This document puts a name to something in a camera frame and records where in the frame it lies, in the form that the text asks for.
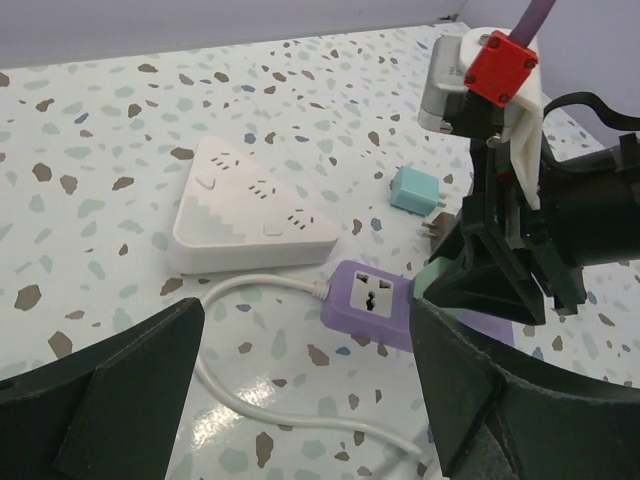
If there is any pink plug adapter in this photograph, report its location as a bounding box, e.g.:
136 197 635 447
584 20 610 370
421 211 458 255

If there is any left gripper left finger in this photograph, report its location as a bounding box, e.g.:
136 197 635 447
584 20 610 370
1 298 205 479

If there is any purple power strip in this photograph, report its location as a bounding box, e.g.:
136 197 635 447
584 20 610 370
319 258 516 356

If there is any teal plug adapter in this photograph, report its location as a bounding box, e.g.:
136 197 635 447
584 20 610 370
389 166 447 217

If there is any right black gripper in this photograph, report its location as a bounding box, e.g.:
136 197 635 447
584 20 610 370
419 140 586 326

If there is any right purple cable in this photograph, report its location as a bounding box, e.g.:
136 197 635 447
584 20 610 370
510 0 557 49

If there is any green plug adapter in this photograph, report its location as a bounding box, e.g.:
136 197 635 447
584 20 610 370
412 257 452 299

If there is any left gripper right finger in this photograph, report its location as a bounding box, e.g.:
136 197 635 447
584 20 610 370
409 300 639 479

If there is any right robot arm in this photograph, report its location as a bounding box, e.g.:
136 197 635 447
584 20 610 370
415 92 639 326

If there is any white power cord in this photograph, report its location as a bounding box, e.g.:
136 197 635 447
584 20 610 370
196 275 441 480

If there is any white triangular power strip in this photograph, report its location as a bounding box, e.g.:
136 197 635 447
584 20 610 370
167 136 339 275

